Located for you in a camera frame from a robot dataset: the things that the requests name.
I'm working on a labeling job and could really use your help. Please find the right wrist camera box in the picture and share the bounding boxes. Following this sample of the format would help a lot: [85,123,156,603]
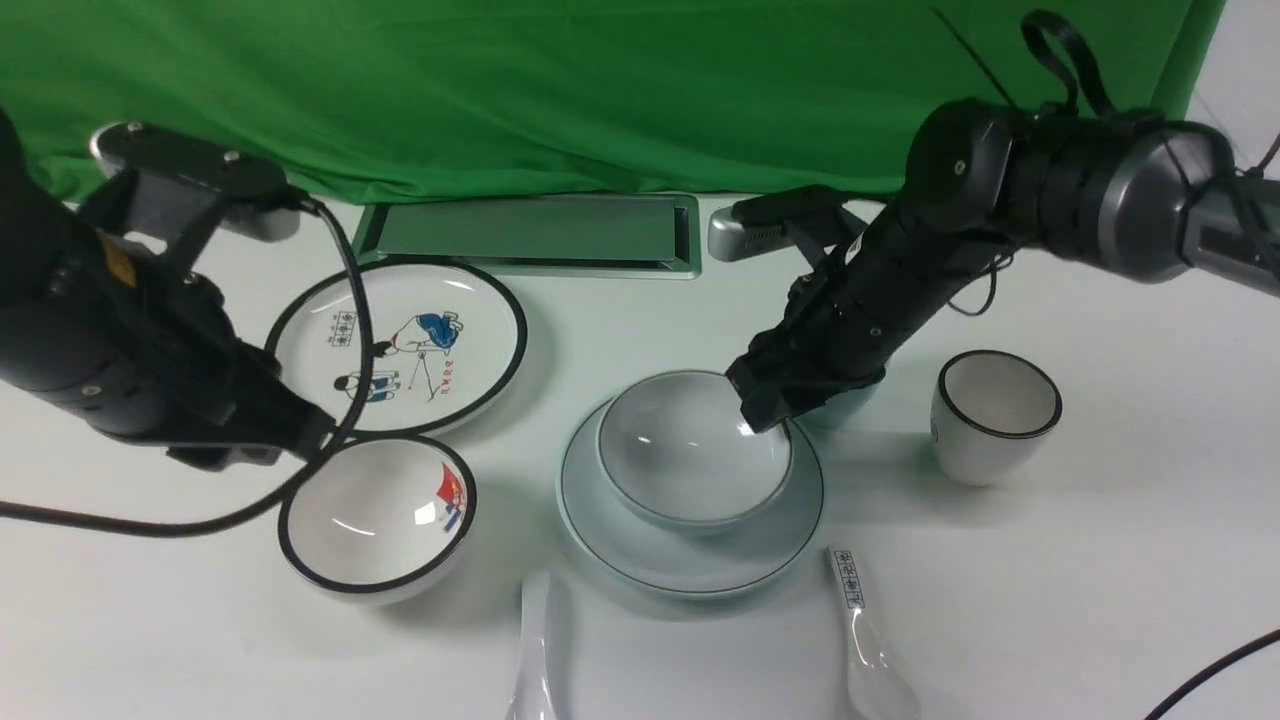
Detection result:
[707,184,881,264]

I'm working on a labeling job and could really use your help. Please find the black-rimmed plate with cartoon figures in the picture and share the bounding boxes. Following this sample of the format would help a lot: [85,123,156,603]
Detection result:
[266,258,529,439]

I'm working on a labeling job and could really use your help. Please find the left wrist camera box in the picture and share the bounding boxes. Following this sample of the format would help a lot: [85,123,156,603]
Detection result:
[90,120,300,242]

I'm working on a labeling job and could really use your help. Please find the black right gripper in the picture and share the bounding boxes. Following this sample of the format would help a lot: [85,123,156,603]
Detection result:
[726,205,1016,434]

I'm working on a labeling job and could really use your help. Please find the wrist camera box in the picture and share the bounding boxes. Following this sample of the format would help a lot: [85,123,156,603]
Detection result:
[90,120,300,242]
[707,184,881,264]

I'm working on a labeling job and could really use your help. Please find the black cable at corner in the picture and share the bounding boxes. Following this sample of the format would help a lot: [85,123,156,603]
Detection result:
[1143,628,1280,720]

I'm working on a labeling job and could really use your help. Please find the pale blue plate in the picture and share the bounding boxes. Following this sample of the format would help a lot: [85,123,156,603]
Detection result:
[556,404,828,601]

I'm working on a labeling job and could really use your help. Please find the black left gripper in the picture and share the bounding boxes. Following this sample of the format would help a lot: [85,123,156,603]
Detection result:
[40,179,334,471]

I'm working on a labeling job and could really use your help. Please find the white spoon with printed handle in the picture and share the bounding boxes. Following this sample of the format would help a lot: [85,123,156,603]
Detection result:
[824,546,922,719]

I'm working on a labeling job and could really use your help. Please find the pale blue bowl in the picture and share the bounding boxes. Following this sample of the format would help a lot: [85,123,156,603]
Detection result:
[595,370,796,534]

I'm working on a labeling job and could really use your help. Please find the black left camera cable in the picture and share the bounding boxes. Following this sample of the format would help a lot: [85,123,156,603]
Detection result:
[0,190,376,539]

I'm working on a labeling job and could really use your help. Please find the black-rimmed white bowl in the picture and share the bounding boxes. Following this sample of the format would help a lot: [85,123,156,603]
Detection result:
[276,437,479,606]

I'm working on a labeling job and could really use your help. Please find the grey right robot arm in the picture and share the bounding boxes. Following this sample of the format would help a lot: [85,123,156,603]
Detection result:
[724,10,1277,432]

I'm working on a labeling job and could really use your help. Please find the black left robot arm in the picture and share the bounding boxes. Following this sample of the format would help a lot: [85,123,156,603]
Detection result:
[1,118,337,470]

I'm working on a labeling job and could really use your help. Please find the green backdrop cloth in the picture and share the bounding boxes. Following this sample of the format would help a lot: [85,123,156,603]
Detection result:
[0,0,1229,206]

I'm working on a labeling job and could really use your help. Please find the plain white ceramic spoon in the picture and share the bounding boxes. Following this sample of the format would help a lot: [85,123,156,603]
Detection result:
[506,571,557,719]

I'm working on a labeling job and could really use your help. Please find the pale blue cup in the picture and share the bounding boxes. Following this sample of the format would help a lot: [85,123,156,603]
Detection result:
[797,383,879,430]

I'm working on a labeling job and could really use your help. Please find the black-rimmed white cup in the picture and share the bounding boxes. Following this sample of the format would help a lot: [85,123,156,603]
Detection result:
[931,348,1064,487]

